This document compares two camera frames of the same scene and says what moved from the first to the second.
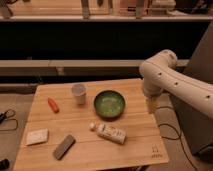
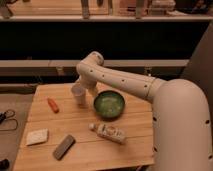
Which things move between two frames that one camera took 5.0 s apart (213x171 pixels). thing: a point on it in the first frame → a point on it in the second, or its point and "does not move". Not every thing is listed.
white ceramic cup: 79,90 does not move
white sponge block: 37,137 does not move
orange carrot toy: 53,105 does not move
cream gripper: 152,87 → 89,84
